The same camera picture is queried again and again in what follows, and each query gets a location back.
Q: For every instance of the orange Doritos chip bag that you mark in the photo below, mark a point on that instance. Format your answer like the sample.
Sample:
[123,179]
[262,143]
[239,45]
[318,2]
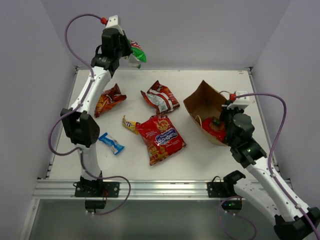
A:
[108,100]

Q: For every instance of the red snack bag with vegetables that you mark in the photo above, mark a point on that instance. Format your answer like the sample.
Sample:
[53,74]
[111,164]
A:
[214,127]

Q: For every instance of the yellow M&M's candy packet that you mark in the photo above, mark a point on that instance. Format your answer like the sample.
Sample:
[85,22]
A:
[130,125]

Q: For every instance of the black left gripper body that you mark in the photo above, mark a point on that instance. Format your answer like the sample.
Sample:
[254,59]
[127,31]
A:
[126,44]

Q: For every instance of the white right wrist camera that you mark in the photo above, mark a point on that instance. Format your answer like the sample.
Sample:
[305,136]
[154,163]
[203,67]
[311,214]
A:
[238,100]

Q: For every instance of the green white Chuba snack bag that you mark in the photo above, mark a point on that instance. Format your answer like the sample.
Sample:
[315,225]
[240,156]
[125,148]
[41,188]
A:
[137,57]

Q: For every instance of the aluminium mounting rail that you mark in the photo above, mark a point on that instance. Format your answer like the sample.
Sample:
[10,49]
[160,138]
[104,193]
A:
[55,189]

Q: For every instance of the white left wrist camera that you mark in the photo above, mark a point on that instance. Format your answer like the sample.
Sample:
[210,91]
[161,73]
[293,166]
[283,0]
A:
[111,22]

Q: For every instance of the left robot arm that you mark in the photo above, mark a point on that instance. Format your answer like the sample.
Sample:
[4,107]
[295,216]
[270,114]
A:
[79,123]

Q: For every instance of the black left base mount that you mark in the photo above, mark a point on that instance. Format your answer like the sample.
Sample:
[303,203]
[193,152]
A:
[96,193]

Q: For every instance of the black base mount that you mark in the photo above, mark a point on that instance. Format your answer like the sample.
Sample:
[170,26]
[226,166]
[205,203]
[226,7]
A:
[96,193]
[217,188]

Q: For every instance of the dark red white snack bag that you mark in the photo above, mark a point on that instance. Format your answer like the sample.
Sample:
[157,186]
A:
[160,98]

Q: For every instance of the brown paper bag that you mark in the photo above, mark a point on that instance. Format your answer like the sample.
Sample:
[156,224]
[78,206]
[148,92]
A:
[205,103]

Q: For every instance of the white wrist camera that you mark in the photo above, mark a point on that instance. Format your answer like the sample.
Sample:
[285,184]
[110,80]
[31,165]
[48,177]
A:
[238,100]
[111,22]

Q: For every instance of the blue white candy bar wrapper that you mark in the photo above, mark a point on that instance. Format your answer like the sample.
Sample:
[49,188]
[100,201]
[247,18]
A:
[112,143]

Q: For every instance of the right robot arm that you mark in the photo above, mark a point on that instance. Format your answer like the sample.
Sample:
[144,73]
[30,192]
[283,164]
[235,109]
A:
[290,216]

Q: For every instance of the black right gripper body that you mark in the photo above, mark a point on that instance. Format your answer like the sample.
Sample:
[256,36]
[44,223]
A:
[227,115]

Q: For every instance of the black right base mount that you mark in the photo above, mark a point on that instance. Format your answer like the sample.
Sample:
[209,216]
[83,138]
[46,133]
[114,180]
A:
[217,188]

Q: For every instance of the red candy bag blue label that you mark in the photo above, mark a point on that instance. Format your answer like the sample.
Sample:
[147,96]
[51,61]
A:
[161,138]

